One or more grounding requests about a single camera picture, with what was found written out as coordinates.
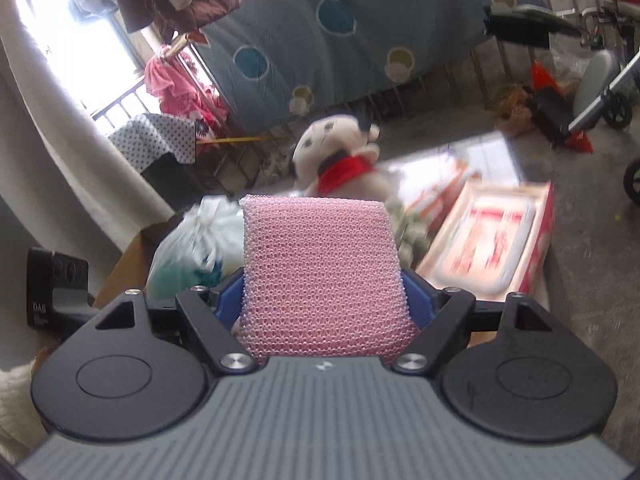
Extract yellow stick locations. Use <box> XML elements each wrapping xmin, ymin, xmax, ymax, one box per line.
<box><xmin>196</xmin><ymin>134</ymin><xmax>274</xmax><ymax>147</ymax></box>

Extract clear plastic bag green contents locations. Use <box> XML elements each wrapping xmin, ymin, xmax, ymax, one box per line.
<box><xmin>145</xmin><ymin>196</ymin><xmax>247</xmax><ymax>302</ymax></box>

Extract red and black object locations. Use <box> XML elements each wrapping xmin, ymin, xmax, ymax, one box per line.
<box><xmin>527</xmin><ymin>60</ymin><xmax>595</xmax><ymax>155</ymax></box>

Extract blue-grey hanging cloth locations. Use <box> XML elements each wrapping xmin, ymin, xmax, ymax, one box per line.
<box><xmin>70</xmin><ymin>0</ymin><xmax>119</xmax><ymax>19</ymax></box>

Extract white polka dot cloth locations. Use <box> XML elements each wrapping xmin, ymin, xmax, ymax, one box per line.
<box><xmin>107</xmin><ymin>112</ymin><xmax>199</xmax><ymax>167</ymax></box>

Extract red white flat box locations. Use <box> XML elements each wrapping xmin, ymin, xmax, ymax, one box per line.
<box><xmin>417</xmin><ymin>180</ymin><xmax>557</xmax><ymax>304</ymax></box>

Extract white-faced doll plush red scarf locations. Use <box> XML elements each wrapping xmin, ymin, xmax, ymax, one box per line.
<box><xmin>290</xmin><ymin>112</ymin><xmax>397</xmax><ymax>202</ymax></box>

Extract pink mesh sponge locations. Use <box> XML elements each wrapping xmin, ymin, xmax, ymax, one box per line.
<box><xmin>234</xmin><ymin>195</ymin><xmax>422</xmax><ymax>367</ymax></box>

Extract blue patterned blanket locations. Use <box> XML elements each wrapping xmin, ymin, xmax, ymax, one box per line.
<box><xmin>192</xmin><ymin>0</ymin><xmax>549</xmax><ymax>122</ymax></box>

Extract green white fluffy scrunchie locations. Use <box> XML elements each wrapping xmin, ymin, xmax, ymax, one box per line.
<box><xmin>394</xmin><ymin>200</ymin><xmax>434</xmax><ymax>267</ymax></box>

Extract orange red flat packet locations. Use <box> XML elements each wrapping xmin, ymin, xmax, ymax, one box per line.
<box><xmin>404</xmin><ymin>159</ymin><xmax>482</xmax><ymax>222</ymax></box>

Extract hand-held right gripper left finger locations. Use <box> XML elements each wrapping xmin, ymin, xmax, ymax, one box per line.
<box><xmin>92</xmin><ymin>267</ymin><xmax>256</xmax><ymax>376</ymax></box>

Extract maroon hanging garment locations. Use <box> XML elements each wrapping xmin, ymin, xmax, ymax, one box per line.
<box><xmin>107</xmin><ymin>0</ymin><xmax>244</xmax><ymax>44</ymax></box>

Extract pink hanging garment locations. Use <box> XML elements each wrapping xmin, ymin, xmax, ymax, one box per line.
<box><xmin>144</xmin><ymin>45</ymin><xmax>229</xmax><ymax>137</ymax></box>

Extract white fluffy cloth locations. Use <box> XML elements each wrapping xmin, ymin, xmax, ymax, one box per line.
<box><xmin>0</xmin><ymin>359</ymin><xmax>44</xmax><ymax>467</ymax></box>

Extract yellow brown bag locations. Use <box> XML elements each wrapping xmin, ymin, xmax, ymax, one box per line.
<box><xmin>484</xmin><ymin>84</ymin><xmax>534</xmax><ymax>137</ymax></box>

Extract white curtain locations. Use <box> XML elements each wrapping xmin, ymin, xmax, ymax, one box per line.
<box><xmin>0</xmin><ymin>0</ymin><xmax>177</xmax><ymax>376</ymax></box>

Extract metal window railing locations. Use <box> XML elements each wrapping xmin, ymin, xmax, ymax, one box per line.
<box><xmin>90</xmin><ymin>35</ymin><xmax>503</xmax><ymax>192</ymax></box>

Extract large brown cardboard box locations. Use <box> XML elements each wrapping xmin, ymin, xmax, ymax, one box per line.
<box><xmin>92</xmin><ymin>212</ymin><xmax>192</xmax><ymax>312</ymax></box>

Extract black wheelchair armrest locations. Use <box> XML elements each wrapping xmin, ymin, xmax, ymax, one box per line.
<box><xmin>483</xmin><ymin>4</ymin><xmax>569</xmax><ymax>51</ymax></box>

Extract wheelchair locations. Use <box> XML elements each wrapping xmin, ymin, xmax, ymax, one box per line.
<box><xmin>570</xmin><ymin>0</ymin><xmax>640</xmax><ymax>207</ymax></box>

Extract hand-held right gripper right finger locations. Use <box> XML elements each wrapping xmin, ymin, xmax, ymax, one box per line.
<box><xmin>391</xmin><ymin>267</ymin><xmax>556</xmax><ymax>375</ymax></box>

